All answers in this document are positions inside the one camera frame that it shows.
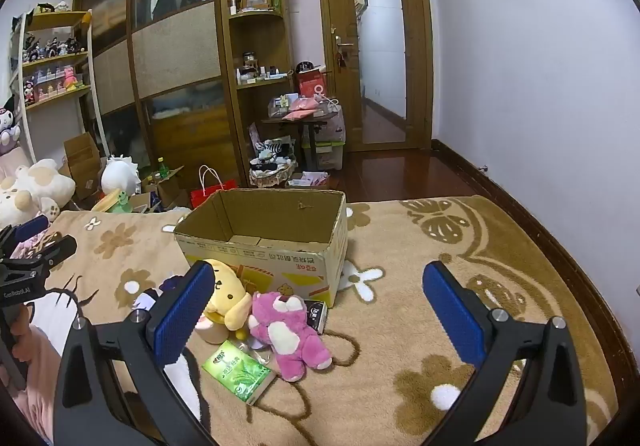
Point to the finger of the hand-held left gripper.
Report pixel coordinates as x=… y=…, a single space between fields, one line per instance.
x=30 y=225
x=55 y=248

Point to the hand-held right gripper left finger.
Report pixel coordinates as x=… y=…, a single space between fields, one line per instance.
x=179 y=313

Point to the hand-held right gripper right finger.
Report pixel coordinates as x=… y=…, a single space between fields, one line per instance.
x=452 y=318

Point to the purple plush toy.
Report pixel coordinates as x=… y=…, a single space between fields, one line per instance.
x=150 y=298

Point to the yellow dog plush toy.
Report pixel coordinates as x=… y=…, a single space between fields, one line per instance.
x=227 y=298

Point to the green tissue pack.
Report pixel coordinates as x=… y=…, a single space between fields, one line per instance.
x=239 y=368

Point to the pink bear plush toy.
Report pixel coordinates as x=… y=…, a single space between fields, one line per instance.
x=287 y=338

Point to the person's left hand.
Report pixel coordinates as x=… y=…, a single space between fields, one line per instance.
x=22 y=327

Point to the cream spotted plush toy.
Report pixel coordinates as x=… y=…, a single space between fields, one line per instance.
x=30 y=188

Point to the green frog toy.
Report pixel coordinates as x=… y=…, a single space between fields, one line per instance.
x=116 y=202

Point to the white black plush cushion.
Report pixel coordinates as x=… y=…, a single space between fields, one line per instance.
x=192 y=391

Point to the tall brown cardboard box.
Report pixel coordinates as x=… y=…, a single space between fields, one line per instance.
x=82 y=161

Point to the white round plush toy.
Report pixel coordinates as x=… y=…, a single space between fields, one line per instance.
x=120 y=175

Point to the black purple rabbit plush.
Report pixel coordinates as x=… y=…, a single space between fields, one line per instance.
x=7 y=123

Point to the pink cloth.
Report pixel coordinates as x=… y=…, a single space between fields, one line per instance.
x=35 y=391

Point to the cardboard box with bottles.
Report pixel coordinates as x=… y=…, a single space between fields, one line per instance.
x=167 y=191

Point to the red paper bag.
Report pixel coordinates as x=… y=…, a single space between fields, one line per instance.
x=212 y=195

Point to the green glass bottle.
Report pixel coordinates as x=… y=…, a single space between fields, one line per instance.
x=162 y=168

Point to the small black packet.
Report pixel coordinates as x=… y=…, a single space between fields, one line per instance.
x=316 y=316

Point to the white shelf rack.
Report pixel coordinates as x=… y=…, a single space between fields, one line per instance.
x=55 y=58

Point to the wicker basket with socks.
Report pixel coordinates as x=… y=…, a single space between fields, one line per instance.
x=272 y=171

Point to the rows of small figurines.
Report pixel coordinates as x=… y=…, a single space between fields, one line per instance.
x=47 y=46

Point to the low cardboard box with papers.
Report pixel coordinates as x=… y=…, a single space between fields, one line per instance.
x=310 y=180

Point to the clear plastic storage bin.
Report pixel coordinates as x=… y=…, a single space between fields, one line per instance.
x=327 y=146

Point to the wooden wardrobe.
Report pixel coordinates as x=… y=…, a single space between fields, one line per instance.
x=175 y=51

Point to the small wooden table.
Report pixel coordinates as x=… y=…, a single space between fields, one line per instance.
x=307 y=118

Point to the pink packets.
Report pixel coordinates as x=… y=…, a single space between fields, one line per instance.
x=302 y=110

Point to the wooden door with glass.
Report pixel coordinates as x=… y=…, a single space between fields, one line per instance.
x=345 y=101

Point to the red tassel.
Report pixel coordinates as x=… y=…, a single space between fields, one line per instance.
x=341 y=62

